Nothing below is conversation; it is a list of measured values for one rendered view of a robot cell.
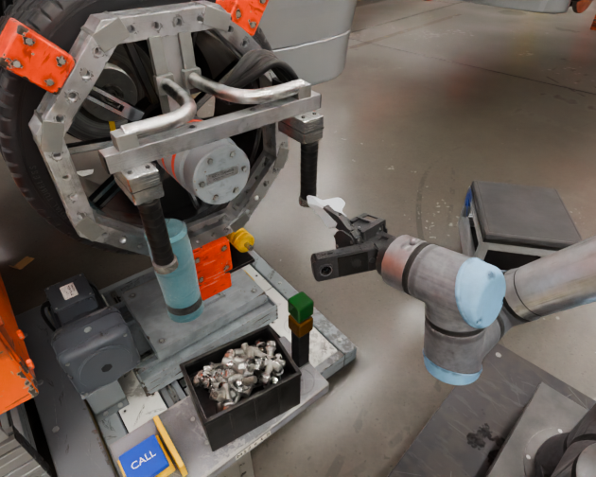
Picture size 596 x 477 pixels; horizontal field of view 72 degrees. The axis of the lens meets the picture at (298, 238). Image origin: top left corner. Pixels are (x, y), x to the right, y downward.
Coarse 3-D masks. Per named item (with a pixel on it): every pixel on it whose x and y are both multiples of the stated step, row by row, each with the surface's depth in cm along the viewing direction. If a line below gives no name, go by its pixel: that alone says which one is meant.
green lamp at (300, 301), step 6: (300, 294) 82; (306, 294) 82; (288, 300) 82; (294, 300) 81; (300, 300) 81; (306, 300) 81; (312, 300) 81; (288, 306) 83; (294, 306) 80; (300, 306) 80; (306, 306) 80; (312, 306) 81; (294, 312) 81; (300, 312) 80; (306, 312) 81; (312, 312) 83; (300, 318) 81; (306, 318) 82
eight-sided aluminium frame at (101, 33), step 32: (192, 0) 81; (96, 32) 68; (128, 32) 71; (160, 32) 74; (224, 32) 82; (96, 64) 71; (64, 96) 70; (32, 128) 72; (64, 128) 72; (64, 160) 75; (256, 160) 111; (64, 192) 78; (256, 192) 109; (96, 224) 85; (128, 224) 96; (192, 224) 107; (224, 224) 108
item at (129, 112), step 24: (216, 48) 101; (144, 72) 86; (216, 72) 115; (72, 144) 85; (96, 144) 87; (240, 144) 116; (96, 192) 93; (120, 192) 115; (168, 192) 120; (120, 216) 100; (168, 216) 110; (192, 216) 111
